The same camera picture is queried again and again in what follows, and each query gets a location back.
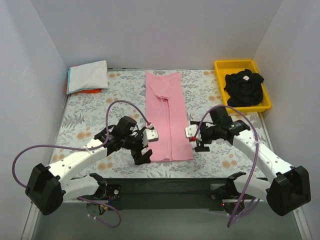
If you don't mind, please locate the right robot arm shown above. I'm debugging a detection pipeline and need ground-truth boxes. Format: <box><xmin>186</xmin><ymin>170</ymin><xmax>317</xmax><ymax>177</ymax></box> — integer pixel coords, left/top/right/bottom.
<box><xmin>185</xmin><ymin>105</ymin><xmax>311</xmax><ymax>216</ymax></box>

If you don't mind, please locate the floral patterned table mat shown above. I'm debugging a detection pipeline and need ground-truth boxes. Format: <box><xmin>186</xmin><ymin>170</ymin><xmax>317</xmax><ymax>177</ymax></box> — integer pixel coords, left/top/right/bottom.
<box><xmin>50</xmin><ymin>70</ymin><xmax>253</xmax><ymax>178</ymax></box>

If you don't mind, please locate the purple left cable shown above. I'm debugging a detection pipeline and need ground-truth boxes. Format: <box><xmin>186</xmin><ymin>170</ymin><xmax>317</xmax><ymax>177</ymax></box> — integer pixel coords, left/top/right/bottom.
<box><xmin>11</xmin><ymin>99</ymin><xmax>156</xmax><ymax>228</ymax></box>

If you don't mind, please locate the pink t-shirt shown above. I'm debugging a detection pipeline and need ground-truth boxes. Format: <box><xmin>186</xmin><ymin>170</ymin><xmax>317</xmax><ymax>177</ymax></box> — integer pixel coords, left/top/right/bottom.
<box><xmin>145</xmin><ymin>72</ymin><xmax>194</xmax><ymax>163</ymax></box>

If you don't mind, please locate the folded orange t-shirt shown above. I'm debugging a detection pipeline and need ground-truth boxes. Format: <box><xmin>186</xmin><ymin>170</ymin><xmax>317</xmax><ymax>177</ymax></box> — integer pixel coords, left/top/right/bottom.
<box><xmin>65</xmin><ymin>87</ymin><xmax>102</xmax><ymax>95</ymax></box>

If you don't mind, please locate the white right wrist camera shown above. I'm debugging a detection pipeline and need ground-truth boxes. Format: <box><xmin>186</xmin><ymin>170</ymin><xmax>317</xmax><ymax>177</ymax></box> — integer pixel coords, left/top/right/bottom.
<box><xmin>185</xmin><ymin>124</ymin><xmax>202</xmax><ymax>142</ymax></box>

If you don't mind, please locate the purple cable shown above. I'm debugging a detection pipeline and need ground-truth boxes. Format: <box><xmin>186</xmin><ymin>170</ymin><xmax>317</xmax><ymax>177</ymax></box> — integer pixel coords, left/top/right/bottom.
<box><xmin>194</xmin><ymin>104</ymin><xmax>261</xmax><ymax>228</ymax></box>
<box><xmin>11</xmin><ymin>99</ymin><xmax>156</xmax><ymax>228</ymax></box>

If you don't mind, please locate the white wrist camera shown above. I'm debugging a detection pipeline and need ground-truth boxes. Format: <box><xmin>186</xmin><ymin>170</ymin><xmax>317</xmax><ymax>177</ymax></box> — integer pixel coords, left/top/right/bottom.
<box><xmin>185</xmin><ymin>124</ymin><xmax>202</xmax><ymax>142</ymax></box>
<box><xmin>142</xmin><ymin>128</ymin><xmax>159</xmax><ymax>147</ymax></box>

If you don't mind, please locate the black t-shirt in bin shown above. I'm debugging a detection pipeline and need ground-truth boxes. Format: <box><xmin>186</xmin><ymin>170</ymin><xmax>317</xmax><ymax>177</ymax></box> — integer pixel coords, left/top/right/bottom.
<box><xmin>224</xmin><ymin>68</ymin><xmax>264</xmax><ymax>108</ymax></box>

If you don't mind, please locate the aluminium frame rail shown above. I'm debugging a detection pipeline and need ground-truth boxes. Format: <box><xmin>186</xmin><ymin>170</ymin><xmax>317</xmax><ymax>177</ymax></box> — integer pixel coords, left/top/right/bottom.
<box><xmin>31</xmin><ymin>181</ymin><xmax>301</xmax><ymax>204</ymax></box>

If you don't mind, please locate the folded teal t-shirt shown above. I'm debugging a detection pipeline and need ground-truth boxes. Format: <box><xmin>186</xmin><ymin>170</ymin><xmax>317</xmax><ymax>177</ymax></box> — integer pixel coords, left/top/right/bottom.
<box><xmin>65</xmin><ymin>59</ymin><xmax>106</xmax><ymax>95</ymax></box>

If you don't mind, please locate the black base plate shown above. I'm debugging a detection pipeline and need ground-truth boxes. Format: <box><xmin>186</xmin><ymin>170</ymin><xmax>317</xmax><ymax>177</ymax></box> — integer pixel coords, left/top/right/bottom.
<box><xmin>101</xmin><ymin>177</ymin><xmax>240</xmax><ymax>211</ymax></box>

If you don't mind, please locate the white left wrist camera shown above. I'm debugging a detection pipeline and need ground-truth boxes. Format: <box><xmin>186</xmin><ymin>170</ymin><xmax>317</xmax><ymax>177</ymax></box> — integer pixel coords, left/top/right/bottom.
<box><xmin>142</xmin><ymin>128</ymin><xmax>159</xmax><ymax>147</ymax></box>

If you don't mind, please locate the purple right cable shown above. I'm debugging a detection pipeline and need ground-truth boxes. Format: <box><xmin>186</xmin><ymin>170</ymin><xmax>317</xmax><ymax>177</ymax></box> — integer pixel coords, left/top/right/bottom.
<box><xmin>194</xmin><ymin>104</ymin><xmax>261</xmax><ymax>228</ymax></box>

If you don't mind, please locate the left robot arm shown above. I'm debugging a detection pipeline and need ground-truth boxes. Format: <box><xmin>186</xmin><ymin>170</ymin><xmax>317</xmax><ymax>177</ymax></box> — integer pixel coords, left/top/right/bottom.
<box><xmin>25</xmin><ymin>116</ymin><xmax>159</xmax><ymax>216</ymax></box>

